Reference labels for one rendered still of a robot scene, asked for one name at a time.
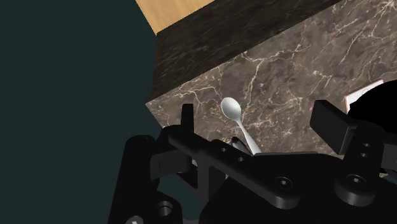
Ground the white spoon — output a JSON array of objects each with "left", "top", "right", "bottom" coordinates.
[{"left": 220, "top": 97, "right": 262, "bottom": 155}]

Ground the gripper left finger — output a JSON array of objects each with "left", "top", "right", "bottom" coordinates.
[{"left": 108, "top": 104, "right": 301, "bottom": 224}]

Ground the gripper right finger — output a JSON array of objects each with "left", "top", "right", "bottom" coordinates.
[{"left": 309, "top": 99, "right": 397, "bottom": 207}]

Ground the black round object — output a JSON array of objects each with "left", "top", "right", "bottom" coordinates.
[{"left": 347, "top": 80, "right": 397, "bottom": 135}]

